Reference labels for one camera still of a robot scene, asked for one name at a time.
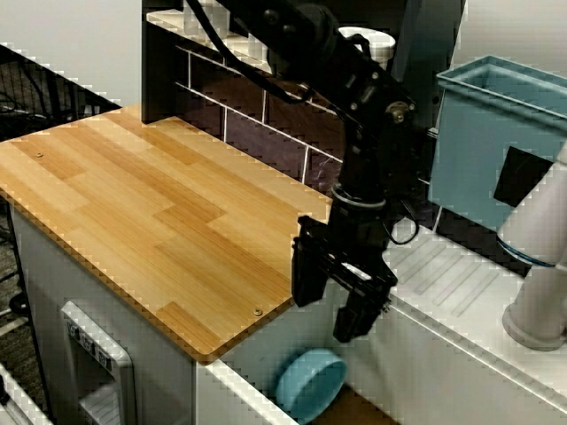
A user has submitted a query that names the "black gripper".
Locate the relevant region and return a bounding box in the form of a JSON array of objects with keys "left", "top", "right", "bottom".
[{"left": 291, "top": 185, "right": 399, "bottom": 345}]

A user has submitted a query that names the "light blue bowl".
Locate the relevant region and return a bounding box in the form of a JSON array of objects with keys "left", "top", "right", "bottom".
[{"left": 275, "top": 347, "right": 348, "bottom": 424}]

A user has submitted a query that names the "white toy kitchen cabinet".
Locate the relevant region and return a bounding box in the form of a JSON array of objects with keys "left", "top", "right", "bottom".
[{"left": 8, "top": 198, "right": 567, "bottom": 425}]

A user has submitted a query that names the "dark tile backsplash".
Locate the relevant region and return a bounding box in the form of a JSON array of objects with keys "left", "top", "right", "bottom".
[{"left": 175, "top": 43, "right": 355, "bottom": 200}]

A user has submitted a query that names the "wooden countertop board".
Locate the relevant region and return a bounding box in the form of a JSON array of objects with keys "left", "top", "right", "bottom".
[{"left": 0, "top": 104, "right": 338, "bottom": 366}]

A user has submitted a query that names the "blue plastic bin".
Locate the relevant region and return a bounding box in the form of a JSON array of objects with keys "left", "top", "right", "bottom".
[{"left": 427, "top": 54, "right": 567, "bottom": 232}]

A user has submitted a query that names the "white toy faucet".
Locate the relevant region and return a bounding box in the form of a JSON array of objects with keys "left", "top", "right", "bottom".
[{"left": 495, "top": 141, "right": 567, "bottom": 353}]

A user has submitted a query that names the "black square patch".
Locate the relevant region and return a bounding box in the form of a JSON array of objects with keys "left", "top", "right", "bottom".
[{"left": 493, "top": 145, "right": 555, "bottom": 209}]

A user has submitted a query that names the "grey ice dispenser panel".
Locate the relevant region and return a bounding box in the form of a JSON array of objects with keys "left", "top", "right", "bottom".
[{"left": 59, "top": 300, "right": 136, "bottom": 425}]

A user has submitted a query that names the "large white lidded jar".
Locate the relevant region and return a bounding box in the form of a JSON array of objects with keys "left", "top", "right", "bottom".
[{"left": 338, "top": 26, "right": 397, "bottom": 70}]

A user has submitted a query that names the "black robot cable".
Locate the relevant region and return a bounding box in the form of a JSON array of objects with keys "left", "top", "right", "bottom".
[{"left": 184, "top": 0, "right": 316, "bottom": 105}]

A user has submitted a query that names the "black shelf frame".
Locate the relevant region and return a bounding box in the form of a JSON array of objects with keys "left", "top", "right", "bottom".
[{"left": 141, "top": 0, "right": 468, "bottom": 243}]

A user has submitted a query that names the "white frame bar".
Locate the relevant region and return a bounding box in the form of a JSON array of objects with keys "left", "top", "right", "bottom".
[{"left": 0, "top": 361, "right": 53, "bottom": 425}]

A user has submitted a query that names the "black wire rack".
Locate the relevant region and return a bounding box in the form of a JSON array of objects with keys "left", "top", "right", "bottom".
[{"left": 0, "top": 42, "right": 121, "bottom": 143}]

